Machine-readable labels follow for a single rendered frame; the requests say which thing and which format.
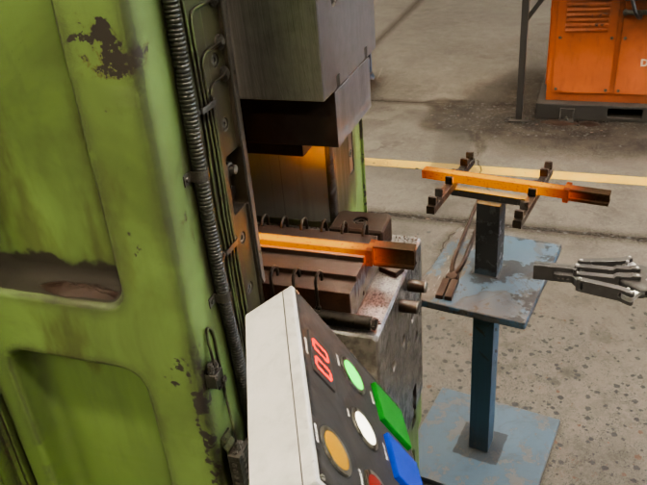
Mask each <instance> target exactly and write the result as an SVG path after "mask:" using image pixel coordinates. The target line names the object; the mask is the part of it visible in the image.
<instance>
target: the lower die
mask: <svg viewBox="0 0 647 485"><path fill-rule="evenodd" d="M302 229H303V228H302ZM258 231H259V233H268V234H277V235H287V236H296V237H305V238H315V239H325V240H333V241H343V242H353V243H370V241H371V240H377V236H373V235H365V236H364V237H362V236H361V234H352V233H344V234H343V235H342V234H341V232H333V231H324V230H323V231H322V232H320V230H313V229H303V230H299V228H294V227H284V226H283V228H280V226H273V225H264V226H261V225H260V224H258ZM261 252H262V259H263V266H264V272H265V279H266V281H265V282H264V283H262V286H263V293H264V298H265V302H266V301H268V300H270V299H271V298H272V293H271V286H270V278H269V275H270V270H271V267H272V266H273V265H277V266H278V269H279V275H278V276H276V272H275V269H274V270H273V273H272V282H273V288H274V295H277V294H279V293H281V292H282V291H284V290H286V289H287V288H289V287H290V286H292V273H293V270H294V269H295V268H299V269H300V273H301V277H298V272H296V276H295V284H296V290H298V292H299V294H300V295H301V296H302V297H303V298H304V300H305V301H306V302H307V303H308V304H309V305H310V306H311V307H312V308H313V309H315V307H316V297H315V288H314V278H315V274H316V272H317V271H318V270H319V269H320V270H321V271H322V272H323V281H321V279H320V275H319V277H318V291H319V301H320V305H321V306H322V310H329V311H335V312H341V313H351V314H356V312H357V310H358V308H359V306H360V304H361V302H362V300H363V298H364V296H365V294H366V292H367V290H368V289H369V287H370V285H371V283H372V281H373V279H374V277H375V274H376V272H377V270H378V267H377V266H374V265H373V266H372V267H370V266H366V260H365V255H358V254H348V253H340V252H331V251H321V250H313V249H304V248H294V247H286V246H277V245H267V244H261ZM363 292H364V295H363Z"/></svg>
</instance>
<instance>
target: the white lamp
mask: <svg viewBox="0 0 647 485"><path fill-rule="evenodd" d="M355 417H356V421H357V423H358V426H359V428H360V430H361V432H362V433H363V435H364V436H365V438H366V439H367V440H368V441H369V442H370V443H371V444H372V445H375V434H374V432H373V430H372V429H371V427H370V425H369V423H368V422H367V420H366V419H365V418H364V416H363V415H362V414H361V413H359V412H356V413H355Z"/></svg>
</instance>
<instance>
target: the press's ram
mask: <svg viewBox="0 0 647 485"><path fill-rule="evenodd" d="M226 7H227V13H228V20H229V27H230V34H231V40H232V47H233V54H234V62H235V68H236V75H237V82H238V89H239V95H240V99H261V100H287V101H313V102H324V101H325V100H326V99H327V98H328V97H329V96H330V95H331V94H332V93H333V92H334V91H335V90H336V89H337V87H338V86H340V85H341V84H342V83H343V82H344V81H345V80H346V79H347V78H348V77H349V76H350V75H351V73H352V72H353V71H354V70H355V69H356V68H357V67H358V66H359V65H360V64H361V63H362V62H363V61H364V59H365V58H367V57H368V56H369V55H370V54H371V53H372V52H373V51H374V49H375V6H374V0H226Z"/></svg>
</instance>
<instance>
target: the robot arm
mask: <svg viewBox="0 0 647 485"><path fill-rule="evenodd" d="M633 258H634V257H632V256H625V257H621V258H582V259H578V262H577V263H576V264H574V265H567V264H558V263H548V262H538V261H534V265H533V276H532V278H533V279H540V280H549V281H557V282H567V283H572V285H574V286H575V287H576V289H575V290H576V291H577V292H581V293H585V294H592V295H597V296H600V297H604V298H608V299H612V300H616V301H620V302H622V303H624V304H626V305H628V306H632V305H634V300H635V299H636V298H645V297H647V267H646V266H643V265H637V264H635V263H634V262H633Z"/></svg>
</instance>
